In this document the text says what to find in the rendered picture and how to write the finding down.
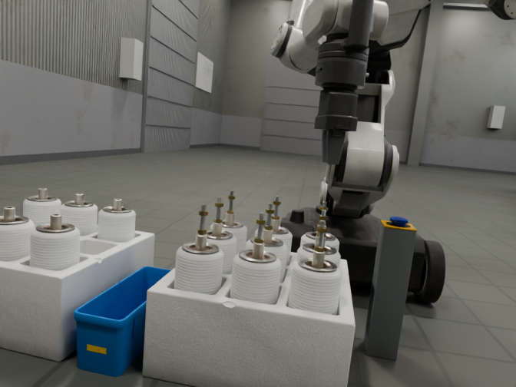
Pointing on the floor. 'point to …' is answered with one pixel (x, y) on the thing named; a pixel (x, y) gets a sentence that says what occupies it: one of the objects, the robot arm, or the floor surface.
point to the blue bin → (115, 324)
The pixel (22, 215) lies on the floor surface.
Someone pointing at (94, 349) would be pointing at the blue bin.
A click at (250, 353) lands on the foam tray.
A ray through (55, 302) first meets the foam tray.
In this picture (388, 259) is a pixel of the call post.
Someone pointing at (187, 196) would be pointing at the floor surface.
